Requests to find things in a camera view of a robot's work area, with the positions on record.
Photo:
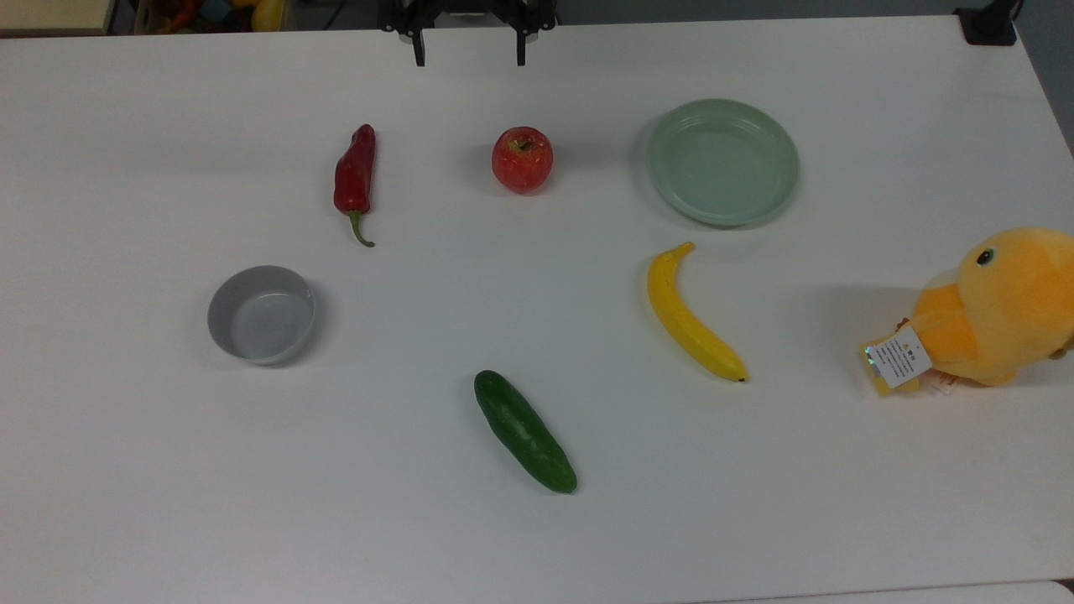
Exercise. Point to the box of colourful toys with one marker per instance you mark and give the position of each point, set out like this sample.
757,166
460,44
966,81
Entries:
210,13

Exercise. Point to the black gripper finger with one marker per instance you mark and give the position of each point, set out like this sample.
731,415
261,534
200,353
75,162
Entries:
521,49
418,49

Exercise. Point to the green cucumber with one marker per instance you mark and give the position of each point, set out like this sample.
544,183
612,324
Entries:
524,431

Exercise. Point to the wooden board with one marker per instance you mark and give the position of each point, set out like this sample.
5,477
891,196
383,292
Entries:
52,15

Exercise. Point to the small grey bowl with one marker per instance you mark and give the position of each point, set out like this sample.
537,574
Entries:
262,317

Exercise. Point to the red chili pepper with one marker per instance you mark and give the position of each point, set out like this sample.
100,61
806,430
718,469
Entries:
355,174

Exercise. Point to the pale green plate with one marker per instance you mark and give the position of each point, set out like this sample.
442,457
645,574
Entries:
723,162

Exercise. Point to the yellow banana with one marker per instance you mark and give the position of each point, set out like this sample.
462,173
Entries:
684,323

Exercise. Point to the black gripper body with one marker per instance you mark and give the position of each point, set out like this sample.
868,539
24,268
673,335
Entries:
466,10

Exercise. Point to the orange plush duck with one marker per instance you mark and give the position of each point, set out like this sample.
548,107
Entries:
1003,310

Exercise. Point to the red apple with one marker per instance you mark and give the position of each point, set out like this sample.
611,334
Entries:
522,159

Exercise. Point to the white paper tag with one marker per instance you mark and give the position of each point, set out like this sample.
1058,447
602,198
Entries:
899,358

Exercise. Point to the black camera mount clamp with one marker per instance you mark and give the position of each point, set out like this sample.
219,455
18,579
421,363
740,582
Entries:
987,25

